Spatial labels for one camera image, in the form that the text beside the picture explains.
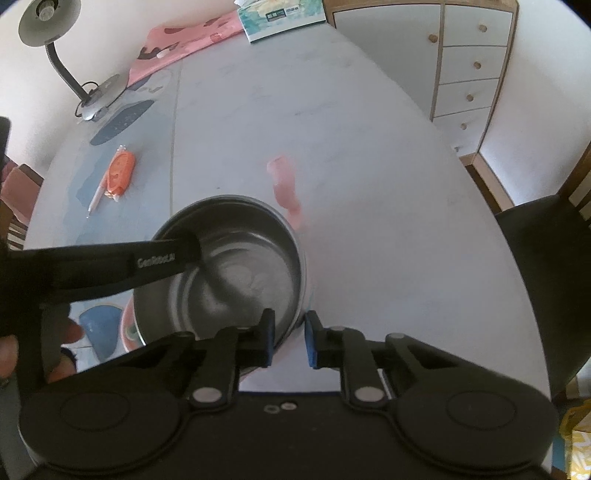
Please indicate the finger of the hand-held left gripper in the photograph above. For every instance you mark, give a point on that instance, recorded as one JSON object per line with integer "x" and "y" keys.
{"x": 115, "y": 267}

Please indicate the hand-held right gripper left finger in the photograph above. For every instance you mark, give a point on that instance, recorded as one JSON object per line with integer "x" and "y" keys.
{"x": 267, "y": 339}

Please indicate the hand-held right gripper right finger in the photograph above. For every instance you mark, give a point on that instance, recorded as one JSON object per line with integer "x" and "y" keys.
{"x": 312, "y": 344}

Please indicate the pink bowl with steel lining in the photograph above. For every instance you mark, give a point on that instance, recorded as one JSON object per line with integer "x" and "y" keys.
{"x": 240, "y": 272}

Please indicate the person's left hand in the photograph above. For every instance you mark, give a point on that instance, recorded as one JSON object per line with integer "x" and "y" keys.
{"x": 71, "y": 332}

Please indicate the white pen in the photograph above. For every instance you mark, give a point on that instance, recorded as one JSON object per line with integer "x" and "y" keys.
{"x": 96, "y": 201}

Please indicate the orange plastic case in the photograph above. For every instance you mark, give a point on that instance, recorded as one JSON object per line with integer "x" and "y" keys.
{"x": 121, "y": 170}

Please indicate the wooden chair with pink cushion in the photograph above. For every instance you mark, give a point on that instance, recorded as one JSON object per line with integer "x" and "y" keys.
{"x": 21, "y": 194}

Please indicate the grey gooseneck desk lamp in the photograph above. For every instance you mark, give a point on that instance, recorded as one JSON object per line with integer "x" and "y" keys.
{"x": 99, "y": 99}

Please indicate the pink printed cloth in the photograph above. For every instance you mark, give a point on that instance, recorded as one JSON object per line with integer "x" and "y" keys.
{"x": 184, "y": 41}

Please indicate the dark wooden chair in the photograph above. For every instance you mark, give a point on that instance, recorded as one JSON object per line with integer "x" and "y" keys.
{"x": 545, "y": 277}

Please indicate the yellow patterned packet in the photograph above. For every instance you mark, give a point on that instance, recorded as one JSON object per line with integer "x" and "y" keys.
{"x": 582, "y": 443}

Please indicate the teal printed tissue box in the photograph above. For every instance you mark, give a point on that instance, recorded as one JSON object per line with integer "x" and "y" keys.
{"x": 281, "y": 21}

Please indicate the white drawer cabinet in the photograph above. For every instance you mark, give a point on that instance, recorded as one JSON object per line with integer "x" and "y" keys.
{"x": 466, "y": 64}

